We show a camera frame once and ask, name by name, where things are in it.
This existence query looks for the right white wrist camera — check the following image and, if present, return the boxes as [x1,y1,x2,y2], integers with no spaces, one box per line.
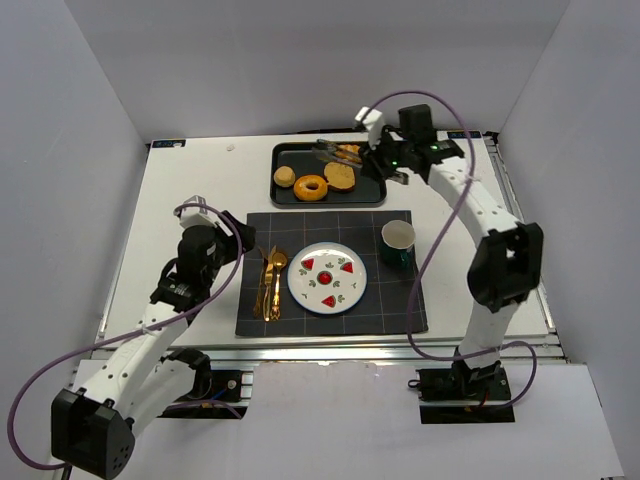
[354,106,385,149]

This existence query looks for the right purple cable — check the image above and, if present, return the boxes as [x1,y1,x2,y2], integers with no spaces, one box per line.
[367,90,539,416]

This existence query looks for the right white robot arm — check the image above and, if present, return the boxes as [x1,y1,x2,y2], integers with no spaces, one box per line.
[355,104,543,383]

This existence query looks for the gold spoon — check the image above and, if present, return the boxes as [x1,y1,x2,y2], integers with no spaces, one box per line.
[270,250,288,321]

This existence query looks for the green mug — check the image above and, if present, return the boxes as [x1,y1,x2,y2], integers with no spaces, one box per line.
[380,220,416,269]

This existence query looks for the striped bread roll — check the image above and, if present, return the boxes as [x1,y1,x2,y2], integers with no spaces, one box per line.
[334,144,362,163]

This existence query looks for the metal tongs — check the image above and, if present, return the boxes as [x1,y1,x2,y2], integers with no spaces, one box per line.
[312,139,409,185]

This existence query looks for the glazed donut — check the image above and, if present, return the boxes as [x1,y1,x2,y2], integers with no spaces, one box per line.
[293,175,328,202]

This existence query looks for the purple cable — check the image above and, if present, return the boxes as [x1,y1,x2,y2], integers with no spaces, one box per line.
[367,90,539,416]
[7,202,246,471]

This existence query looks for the white strawberry plate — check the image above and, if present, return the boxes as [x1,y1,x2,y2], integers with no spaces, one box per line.
[287,242,368,315]

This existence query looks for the small round bun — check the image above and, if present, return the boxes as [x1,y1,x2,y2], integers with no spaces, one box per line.
[273,165,296,188]

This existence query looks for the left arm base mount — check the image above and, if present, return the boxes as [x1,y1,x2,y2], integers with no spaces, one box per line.
[160,367,253,420]

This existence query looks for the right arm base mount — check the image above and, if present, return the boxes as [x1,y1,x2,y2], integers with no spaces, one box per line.
[407,365,515,425]

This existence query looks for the gold knife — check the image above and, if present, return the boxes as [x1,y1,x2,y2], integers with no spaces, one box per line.
[262,246,279,322]

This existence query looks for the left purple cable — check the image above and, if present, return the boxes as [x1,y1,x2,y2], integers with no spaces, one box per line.
[7,202,246,471]

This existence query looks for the black baking tray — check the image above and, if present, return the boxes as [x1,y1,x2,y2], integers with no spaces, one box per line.
[269,140,389,209]

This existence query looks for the black grid placemat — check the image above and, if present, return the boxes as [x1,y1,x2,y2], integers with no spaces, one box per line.
[235,210,428,338]

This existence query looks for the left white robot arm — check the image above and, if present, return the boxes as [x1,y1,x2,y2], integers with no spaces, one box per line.
[51,204,256,479]

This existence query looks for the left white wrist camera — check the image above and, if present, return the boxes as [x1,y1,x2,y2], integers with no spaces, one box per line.
[174,195,215,230]

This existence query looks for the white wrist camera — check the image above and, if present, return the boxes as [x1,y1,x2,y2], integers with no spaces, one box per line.
[174,195,215,230]
[354,106,385,149]

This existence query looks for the brown bread slice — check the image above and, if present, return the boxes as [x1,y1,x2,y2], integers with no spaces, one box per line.
[324,162,356,192]

